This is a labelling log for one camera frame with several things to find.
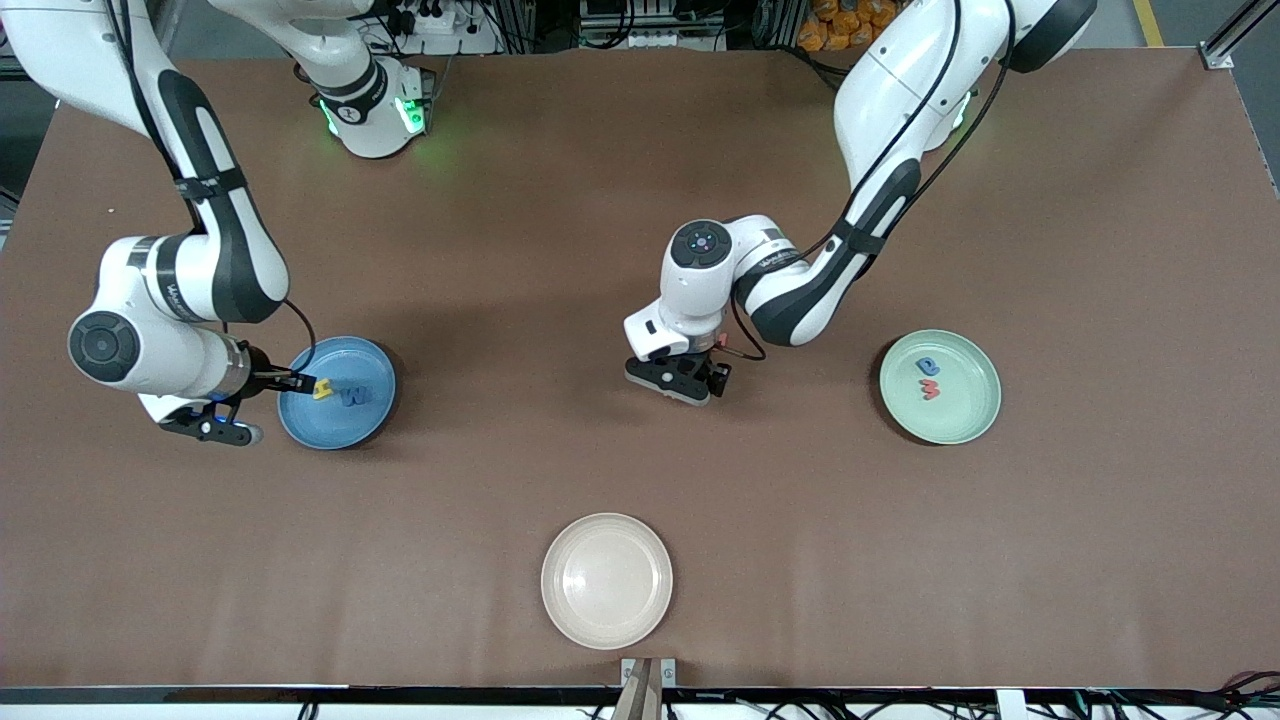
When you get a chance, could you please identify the brown table mat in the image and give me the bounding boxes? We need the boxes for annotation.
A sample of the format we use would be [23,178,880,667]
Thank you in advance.
[0,48,1280,691]

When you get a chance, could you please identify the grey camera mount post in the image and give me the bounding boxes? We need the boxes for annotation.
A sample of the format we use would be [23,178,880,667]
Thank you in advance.
[610,658,665,720]

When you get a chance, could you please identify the aluminium frame profile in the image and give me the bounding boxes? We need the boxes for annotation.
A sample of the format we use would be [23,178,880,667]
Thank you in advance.
[1200,0,1280,71]

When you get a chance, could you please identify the black electronics rack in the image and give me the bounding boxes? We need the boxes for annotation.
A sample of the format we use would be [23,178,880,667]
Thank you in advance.
[578,0,729,53]

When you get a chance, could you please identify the black cable bundle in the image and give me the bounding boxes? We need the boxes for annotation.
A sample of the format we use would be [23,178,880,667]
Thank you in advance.
[1070,668,1280,720]

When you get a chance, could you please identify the beige plate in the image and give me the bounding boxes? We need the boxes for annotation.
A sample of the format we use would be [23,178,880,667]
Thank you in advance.
[541,513,674,651]

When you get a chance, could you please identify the blue plate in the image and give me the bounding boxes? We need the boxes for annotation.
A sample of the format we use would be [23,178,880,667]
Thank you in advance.
[277,336,398,451]

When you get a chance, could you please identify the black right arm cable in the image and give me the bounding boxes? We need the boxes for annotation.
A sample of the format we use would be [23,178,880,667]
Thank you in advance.
[282,297,319,376]

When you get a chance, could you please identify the white power strip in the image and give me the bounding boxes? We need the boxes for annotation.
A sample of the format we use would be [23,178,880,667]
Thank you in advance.
[385,0,501,57]

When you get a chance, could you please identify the metal table edge bracket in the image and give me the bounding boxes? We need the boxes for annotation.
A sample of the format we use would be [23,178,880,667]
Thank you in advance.
[620,656,678,689]

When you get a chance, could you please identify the green plate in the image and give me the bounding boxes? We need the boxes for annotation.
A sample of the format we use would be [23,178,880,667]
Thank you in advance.
[880,330,1002,446]

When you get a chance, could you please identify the orange object pile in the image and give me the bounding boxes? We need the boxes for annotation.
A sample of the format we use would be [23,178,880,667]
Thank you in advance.
[797,0,906,53]

